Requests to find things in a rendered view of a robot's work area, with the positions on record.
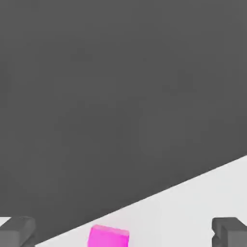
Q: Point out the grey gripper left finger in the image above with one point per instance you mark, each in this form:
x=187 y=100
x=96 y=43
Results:
x=15 y=232

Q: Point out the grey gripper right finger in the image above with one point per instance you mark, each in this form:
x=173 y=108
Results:
x=229 y=233

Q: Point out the small magenta cube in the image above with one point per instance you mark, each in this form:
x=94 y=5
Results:
x=108 y=237

